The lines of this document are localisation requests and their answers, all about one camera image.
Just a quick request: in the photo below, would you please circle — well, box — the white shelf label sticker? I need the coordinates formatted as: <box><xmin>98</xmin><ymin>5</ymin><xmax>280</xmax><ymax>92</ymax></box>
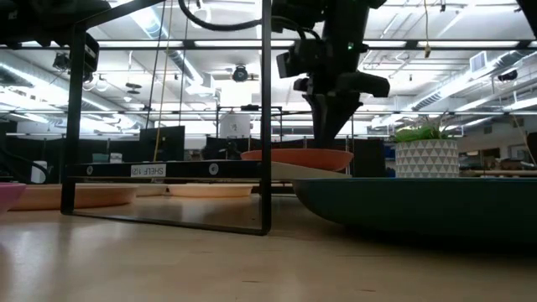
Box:
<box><xmin>130</xmin><ymin>164</ymin><xmax>167</xmax><ymax>178</ymax></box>

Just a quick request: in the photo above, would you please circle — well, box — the yellow hanging ceiling cable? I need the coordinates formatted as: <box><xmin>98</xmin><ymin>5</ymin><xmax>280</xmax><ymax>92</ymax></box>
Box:
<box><xmin>422</xmin><ymin>0</ymin><xmax>433</xmax><ymax>60</ymax></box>

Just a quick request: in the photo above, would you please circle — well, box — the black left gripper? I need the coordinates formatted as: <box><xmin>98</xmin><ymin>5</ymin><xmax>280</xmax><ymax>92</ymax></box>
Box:
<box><xmin>44</xmin><ymin>0</ymin><xmax>112</xmax><ymax>47</ymax></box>

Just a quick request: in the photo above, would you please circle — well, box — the black metal shelf frame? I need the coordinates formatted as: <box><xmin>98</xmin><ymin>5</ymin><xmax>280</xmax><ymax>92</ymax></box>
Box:
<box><xmin>60</xmin><ymin>0</ymin><xmax>354</xmax><ymax>237</ymax></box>

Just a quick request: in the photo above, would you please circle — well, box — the black ceiling camera with cable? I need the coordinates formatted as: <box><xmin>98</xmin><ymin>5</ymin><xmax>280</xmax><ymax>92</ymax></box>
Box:
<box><xmin>51</xmin><ymin>52</ymin><xmax>72</xmax><ymax>72</ymax></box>

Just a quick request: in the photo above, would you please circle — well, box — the green plant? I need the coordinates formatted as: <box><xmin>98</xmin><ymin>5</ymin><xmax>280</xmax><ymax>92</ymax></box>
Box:
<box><xmin>393</xmin><ymin>113</ymin><xmax>453</xmax><ymax>144</ymax></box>

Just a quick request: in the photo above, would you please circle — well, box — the black curved cable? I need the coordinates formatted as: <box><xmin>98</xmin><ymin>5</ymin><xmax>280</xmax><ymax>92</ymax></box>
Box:
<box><xmin>0</xmin><ymin>146</ymin><xmax>50</xmax><ymax>185</ymax></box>

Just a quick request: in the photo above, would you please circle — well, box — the dark teal large plate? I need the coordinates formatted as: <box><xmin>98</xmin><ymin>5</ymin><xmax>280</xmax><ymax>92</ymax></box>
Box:
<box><xmin>292</xmin><ymin>177</ymin><xmax>537</xmax><ymax>238</ymax></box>

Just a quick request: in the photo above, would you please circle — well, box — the yellow hanging rope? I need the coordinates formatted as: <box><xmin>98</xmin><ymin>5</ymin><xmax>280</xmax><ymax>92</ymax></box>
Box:
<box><xmin>152</xmin><ymin>0</ymin><xmax>175</xmax><ymax>163</ymax></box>

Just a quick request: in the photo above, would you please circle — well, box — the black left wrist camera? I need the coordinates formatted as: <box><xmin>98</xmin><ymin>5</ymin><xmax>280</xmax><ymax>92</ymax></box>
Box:
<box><xmin>81</xmin><ymin>33</ymin><xmax>101</xmax><ymax>82</ymax></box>

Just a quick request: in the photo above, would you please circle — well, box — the black monitor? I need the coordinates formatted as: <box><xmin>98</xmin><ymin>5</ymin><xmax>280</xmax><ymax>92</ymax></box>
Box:
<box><xmin>138</xmin><ymin>125</ymin><xmax>186</xmax><ymax>163</ymax></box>

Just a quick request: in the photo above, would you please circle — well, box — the salmon orange plate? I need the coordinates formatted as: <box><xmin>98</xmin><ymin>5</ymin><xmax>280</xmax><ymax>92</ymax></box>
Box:
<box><xmin>9</xmin><ymin>184</ymin><xmax>140</xmax><ymax>211</ymax></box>

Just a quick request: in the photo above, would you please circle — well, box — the pink bowl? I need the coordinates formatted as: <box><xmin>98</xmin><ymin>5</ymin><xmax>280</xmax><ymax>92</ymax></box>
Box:
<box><xmin>0</xmin><ymin>182</ymin><xmax>27</xmax><ymax>216</ymax></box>

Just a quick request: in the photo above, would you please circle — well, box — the black partition panel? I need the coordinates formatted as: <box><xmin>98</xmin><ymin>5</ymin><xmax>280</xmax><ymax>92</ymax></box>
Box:
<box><xmin>352</xmin><ymin>138</ymin><xmax>388</xmax><ymax>179</ymax></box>

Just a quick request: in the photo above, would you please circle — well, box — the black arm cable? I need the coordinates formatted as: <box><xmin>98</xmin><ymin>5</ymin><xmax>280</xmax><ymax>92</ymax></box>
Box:
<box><xmin>177</xmin><ymin>0</ymin><xmax>274</xmax><ymax>33</ymax></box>

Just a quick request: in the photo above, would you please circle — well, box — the white cylinder tank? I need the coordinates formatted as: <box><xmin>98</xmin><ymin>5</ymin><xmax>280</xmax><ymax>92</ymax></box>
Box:
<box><xmin>218</xmin><ymin>112</ymin><xmax>252</xmax><ymax>140</ymax></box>

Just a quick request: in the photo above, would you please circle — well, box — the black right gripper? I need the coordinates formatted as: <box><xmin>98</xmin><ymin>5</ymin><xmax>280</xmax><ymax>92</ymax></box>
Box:
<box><xmin>293</xmin><ymin>39</ymin><xmax>391</xmax><ymax>149</ymax></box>

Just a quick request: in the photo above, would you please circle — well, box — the white ceiling vent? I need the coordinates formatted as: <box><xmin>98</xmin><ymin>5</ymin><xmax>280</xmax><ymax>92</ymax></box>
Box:
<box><xmin>469</xmin><ymin>50</ymin><xmax>489</xmax><ymax>74</ymax></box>

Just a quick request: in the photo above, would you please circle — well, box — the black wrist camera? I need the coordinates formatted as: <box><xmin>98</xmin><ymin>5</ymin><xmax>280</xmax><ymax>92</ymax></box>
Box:
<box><xmin>81</xmin><ymin>33</ymin><xmax>101</xmax><ymax>82</ymax></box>
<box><xmin>275</xmin><ymin>39</ymin><xmax>327</xmax><ymax>80</ymax></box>

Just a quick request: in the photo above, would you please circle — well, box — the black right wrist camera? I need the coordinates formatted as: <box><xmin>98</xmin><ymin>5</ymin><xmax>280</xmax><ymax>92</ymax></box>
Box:
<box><xmin>275</xmin><ymin>39</ymin><xmax>327</xmax><ymax>80</ymax></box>

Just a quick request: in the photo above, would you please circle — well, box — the white triangle pattern plant pot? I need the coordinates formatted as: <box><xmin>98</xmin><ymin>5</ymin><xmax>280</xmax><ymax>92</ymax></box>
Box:
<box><xmin>394</xmin><ymin>138</ymin><xmax>460</xmax><ymax>179</ymax></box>

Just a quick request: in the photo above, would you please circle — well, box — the round black ceiling camera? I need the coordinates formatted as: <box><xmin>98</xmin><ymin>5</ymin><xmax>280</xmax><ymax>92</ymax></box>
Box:
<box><xmin>231</xmin><ymin>64</ymin><xmax>250</xmax><ymax>83</ymax></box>

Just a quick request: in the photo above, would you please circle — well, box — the wooden background table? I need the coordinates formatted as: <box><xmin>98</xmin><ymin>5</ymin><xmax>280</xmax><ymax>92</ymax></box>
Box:
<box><xmin>459</xmin><ymin>169</ymin><xmax>537</xmax><ymax>178</ymax></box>

